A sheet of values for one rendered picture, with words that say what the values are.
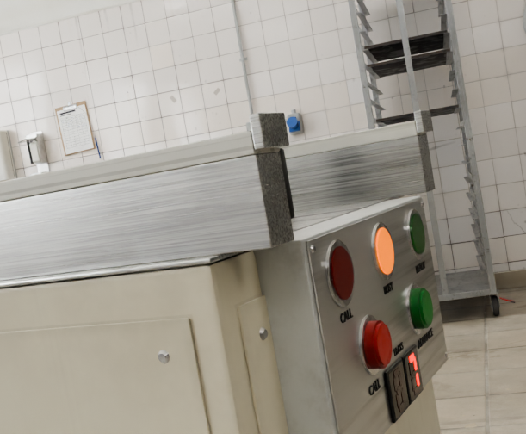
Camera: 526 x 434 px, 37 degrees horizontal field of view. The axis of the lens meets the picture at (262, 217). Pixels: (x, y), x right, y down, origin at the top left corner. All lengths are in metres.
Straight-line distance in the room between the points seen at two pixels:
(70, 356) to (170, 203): 0.11
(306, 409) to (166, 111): 4.60
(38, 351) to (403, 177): 0.34
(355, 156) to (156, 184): 0.29
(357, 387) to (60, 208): 0.20
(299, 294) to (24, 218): 0.17
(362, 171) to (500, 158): 3.96
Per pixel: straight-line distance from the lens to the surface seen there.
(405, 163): 0.66
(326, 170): 0.69
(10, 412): 0.51
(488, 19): 4.67
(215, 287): 0.40
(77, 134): 5.27
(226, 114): 4.87
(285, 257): 0.43
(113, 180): 0.44
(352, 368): 0.47
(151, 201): 0.43
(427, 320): 0.59
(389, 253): 0.54
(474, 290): 3.95
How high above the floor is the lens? 0.88
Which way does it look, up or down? 3 degrees down
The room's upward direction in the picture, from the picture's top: 10 degrees counter-clockwise
